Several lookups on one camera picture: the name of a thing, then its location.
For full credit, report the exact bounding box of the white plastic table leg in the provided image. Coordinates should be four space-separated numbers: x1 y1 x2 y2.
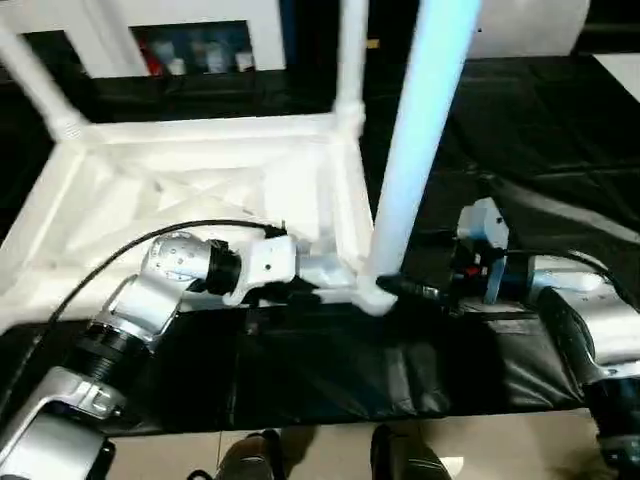
332 0 370 140
366 0 485 302
0 21 92 145

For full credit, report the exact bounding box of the white plastic table top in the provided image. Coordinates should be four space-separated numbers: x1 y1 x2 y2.
0 111 400 337

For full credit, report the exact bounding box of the black padded work mat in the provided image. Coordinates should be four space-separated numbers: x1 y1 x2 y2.
0 53 640 435

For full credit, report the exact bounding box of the white flat board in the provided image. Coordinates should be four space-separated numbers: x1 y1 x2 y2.
596 52 640 102

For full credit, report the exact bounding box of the grey printed cushion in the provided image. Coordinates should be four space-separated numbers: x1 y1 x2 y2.
466 0 595 60

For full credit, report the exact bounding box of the black cabinet with gold label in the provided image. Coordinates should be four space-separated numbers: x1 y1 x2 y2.
284 0 422 70

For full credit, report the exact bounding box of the red bottle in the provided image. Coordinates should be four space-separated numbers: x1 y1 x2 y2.
141 41 160 77

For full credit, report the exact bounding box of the black low bench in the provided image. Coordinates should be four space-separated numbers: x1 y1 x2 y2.
573 28 640 57

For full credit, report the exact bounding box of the white glass-door cabinet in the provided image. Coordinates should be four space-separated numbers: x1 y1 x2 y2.
0 0 290 80

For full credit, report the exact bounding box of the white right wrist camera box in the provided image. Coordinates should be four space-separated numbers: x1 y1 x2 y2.
456 196 512 307

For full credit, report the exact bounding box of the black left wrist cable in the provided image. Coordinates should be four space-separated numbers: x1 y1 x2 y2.
0 218 287 402

